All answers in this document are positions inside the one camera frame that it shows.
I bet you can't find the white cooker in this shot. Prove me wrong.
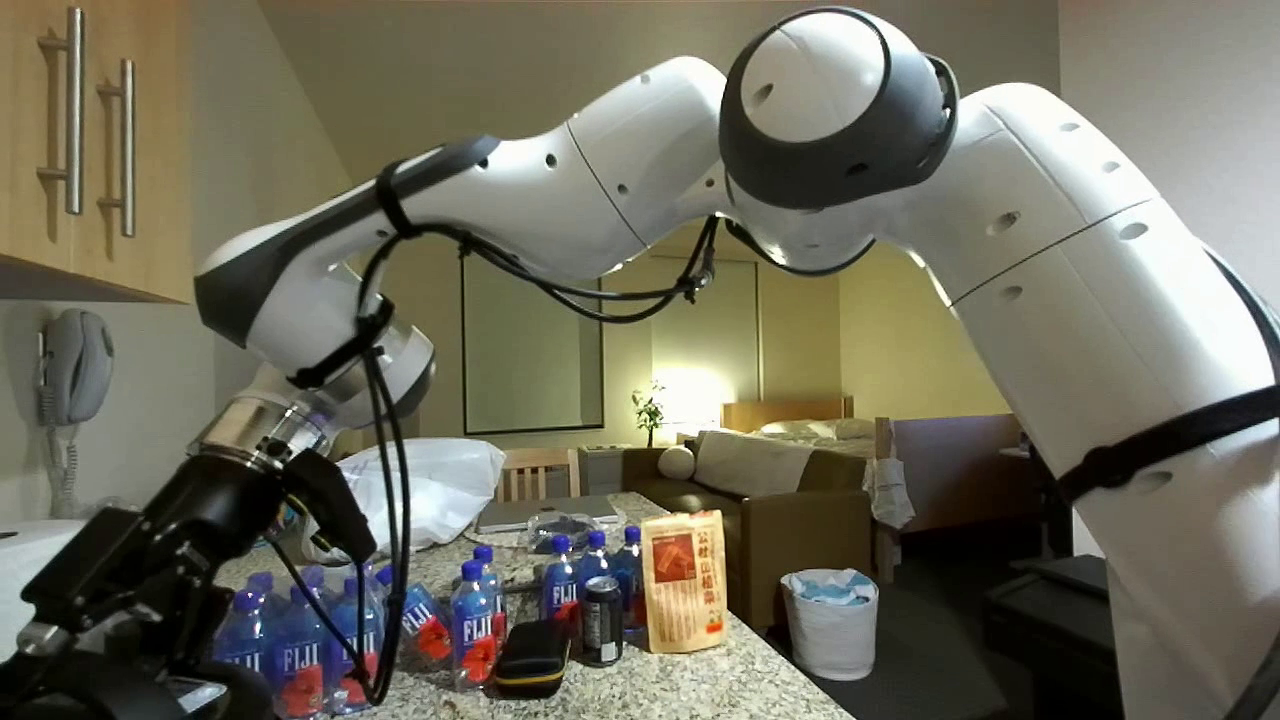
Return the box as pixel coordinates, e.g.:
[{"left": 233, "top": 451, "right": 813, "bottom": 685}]
[{"left": 0, "top": 519, "right": 88, "bottom": 661}]

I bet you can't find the blue cap water bottle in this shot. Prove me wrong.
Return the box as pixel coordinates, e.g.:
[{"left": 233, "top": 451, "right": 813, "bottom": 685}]
[
  {"left": 326, "top": 574, "right": 387, "bottom": 714},
  {"left": 398, "top": 584, "right": 454, "bottom": 671},
  {"left": 540, "top": 534, "right": 582, "bottom": 643},
  {"left": 611, "top": 525, "right": 648, "bottom": 638},
  {"left": 472, "top": 544, "right": 509, "bottom": 647},
  {"left": 577, "top": 529, "right": 612, "bottom": 593},
  {"left": 270, "top": 584, "right": 329, "bottom": 720},
  {"left": 449, "top": 559, "right": 499, "bottom": 692},
  {"left": 213, "top": 588, "right": 271, "bottom": 693}
]

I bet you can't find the white plastic bag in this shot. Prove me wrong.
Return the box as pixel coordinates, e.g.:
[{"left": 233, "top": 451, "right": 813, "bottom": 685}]
[{"left": 298, "top": 437, "right": 508, "bottom": 566}]

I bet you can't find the wooden chair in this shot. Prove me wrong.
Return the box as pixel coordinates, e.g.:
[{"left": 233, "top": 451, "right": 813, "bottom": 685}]
[{"left": 496, "top": 447, "right": 582, "bottom": 504}]

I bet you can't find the grey laptop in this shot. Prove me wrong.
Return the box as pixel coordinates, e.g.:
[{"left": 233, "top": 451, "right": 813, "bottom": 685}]
[{"left": 474, "top": 494, "right": 622, "bottom": 535}]

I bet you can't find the black zipper case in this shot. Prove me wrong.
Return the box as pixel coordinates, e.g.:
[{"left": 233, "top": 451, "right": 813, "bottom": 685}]
[{"left": 494, "top": 619, "right": 572, "bottom": 700}]

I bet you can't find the wooden cabinet door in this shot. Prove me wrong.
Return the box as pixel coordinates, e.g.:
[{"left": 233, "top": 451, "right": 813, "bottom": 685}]
[
  {"left": 0, "top": 0, "right": 94, "bottom": 276},
  {"left": 90, "top": 0, "right": 193, "bottom": 303}
]

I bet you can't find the clear plastic wrapper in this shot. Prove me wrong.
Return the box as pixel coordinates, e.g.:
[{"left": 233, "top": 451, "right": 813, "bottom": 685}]
[{"left": 527, "top": 511, "right": 603, "bottom": 553}]

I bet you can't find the dark framed window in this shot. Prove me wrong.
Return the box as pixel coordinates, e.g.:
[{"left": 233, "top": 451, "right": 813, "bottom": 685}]
[{"left": 460, "top": 248, "right": 606, "bottom": 437}]

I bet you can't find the black drink can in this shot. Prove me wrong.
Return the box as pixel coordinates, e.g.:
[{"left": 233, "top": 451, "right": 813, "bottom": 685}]
[{"left": 582, "top": 575, "right": 626, "bottom": 669}]

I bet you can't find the potted plant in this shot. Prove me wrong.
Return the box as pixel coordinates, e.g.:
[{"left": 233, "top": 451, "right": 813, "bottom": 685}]
[{"left": 631, "top": 379, "right": 667, "bottom": 449}]

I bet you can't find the orange snack packet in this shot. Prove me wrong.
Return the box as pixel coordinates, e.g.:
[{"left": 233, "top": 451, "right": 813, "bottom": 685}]
[{"left": 640, "top": 509, "right": 729, "bottom": 655}]

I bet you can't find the brown sofa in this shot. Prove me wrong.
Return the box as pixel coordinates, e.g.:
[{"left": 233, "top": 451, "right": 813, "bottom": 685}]
[{"left": 621, "top": 444, "right": 878, "bottom": 633}]

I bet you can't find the white trash bin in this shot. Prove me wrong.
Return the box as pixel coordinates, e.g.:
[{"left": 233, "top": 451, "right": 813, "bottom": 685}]
[{"left": 779, "top": 567, "right": 881, "bottom": 682}]

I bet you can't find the white hanging cloth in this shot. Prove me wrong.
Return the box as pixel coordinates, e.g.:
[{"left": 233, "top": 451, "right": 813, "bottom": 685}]
[{"left": 863, "top": 457, "right": 917, "bottom": 531}]

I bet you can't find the bed with wooden headboard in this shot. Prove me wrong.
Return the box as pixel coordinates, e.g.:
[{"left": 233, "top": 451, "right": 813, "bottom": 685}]
[{"left": 720, "top": 396, "right": 1053, "bottom": 538}]

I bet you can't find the black bench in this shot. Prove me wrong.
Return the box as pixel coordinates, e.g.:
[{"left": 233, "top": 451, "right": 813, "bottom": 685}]
[{"left": 981, "top": 554, "right": 1123, "bottom": 720}]

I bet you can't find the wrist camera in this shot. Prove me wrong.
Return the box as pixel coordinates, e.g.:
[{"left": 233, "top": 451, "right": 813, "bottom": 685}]
[{"left": 283, "top": 449, "right": 379, "bottom": 564}]

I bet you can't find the grey wall phone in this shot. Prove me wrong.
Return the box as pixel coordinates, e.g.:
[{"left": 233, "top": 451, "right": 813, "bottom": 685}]
[{"left": 36, "top": 307, "right": 116, "bottom": 521}]

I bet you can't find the wooden wall cabinet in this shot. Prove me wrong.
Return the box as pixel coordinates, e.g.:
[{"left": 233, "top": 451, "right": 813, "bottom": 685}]
[{"left": 0, "top": 0, "right": 194, "bottom": 305}]

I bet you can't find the metal cabinet door handle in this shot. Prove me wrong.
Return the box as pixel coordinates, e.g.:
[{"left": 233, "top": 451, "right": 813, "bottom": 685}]
[
  {"left": 36, "top": 7, "right": 87, "bottom": 217},
  {"left": 96, "top": 58, "right": 137, "bottom": 239}
]

